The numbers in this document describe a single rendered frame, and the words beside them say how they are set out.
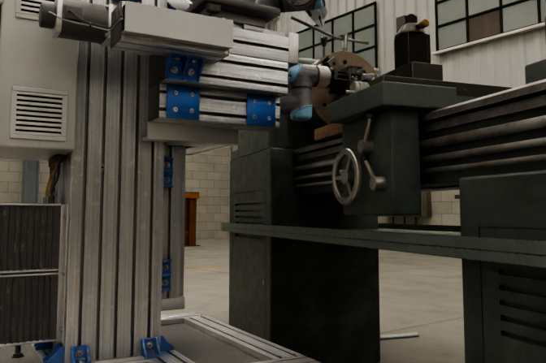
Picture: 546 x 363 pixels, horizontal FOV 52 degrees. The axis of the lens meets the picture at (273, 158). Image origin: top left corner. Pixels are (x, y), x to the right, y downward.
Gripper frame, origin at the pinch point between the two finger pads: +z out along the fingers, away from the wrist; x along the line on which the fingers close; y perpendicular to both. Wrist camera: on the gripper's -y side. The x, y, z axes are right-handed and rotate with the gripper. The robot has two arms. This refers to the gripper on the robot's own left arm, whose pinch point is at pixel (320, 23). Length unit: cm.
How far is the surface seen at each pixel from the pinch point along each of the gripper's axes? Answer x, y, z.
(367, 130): -33, 65, 43
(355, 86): -28, 57, 31
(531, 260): -44, 120, 69
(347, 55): 7.4, -0.5, 14.5
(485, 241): -43, 109, 67
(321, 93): -8.5, -0.5, 25.8
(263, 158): -30, -24, 43
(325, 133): -21.3, 17.9, 40.6
